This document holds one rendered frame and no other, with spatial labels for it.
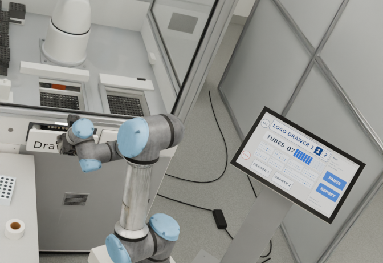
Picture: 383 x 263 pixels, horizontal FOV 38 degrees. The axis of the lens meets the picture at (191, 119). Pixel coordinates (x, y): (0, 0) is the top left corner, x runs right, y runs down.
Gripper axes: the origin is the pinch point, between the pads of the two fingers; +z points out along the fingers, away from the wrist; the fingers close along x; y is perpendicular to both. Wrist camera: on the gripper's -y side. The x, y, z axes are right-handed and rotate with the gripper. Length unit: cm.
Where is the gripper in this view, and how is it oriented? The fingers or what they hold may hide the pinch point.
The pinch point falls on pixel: (65, 142)
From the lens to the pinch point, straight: 240.0
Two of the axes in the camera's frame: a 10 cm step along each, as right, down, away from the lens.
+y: 0.1, 9.6, -2.8
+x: 9.2, 1.0, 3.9
